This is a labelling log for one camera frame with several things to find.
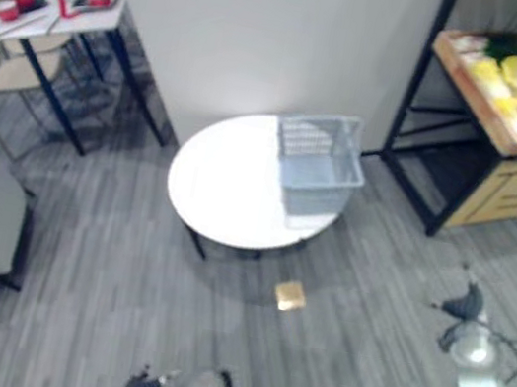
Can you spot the pale packaged vegetable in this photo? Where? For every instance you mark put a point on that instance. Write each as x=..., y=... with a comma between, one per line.
x=470, y=43

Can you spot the black metal shelf frame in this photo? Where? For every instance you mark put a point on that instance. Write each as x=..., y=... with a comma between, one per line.
x=409, y=90

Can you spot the grey plastic basket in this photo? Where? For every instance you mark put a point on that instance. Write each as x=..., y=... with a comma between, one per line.
x=323, y=170

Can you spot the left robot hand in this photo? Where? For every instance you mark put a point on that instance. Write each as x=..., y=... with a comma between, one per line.
x=140, y=385

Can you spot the white rectangular table black legs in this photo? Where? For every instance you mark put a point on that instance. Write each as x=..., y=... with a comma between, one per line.
x=69, y=15

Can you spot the brass floor socket plate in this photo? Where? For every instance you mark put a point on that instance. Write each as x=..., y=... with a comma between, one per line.
x=290, y=297

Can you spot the wooden display crate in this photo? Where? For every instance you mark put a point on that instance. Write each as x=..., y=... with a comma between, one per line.
x=483, y=113

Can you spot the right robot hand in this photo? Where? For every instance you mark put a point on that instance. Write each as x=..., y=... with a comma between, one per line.
x=469, y=302

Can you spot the dark green leafy vegetable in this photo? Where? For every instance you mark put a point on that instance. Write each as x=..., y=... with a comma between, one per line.
x=507, y=47

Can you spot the round white table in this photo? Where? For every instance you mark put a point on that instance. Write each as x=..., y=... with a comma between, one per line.
x=226, y=178

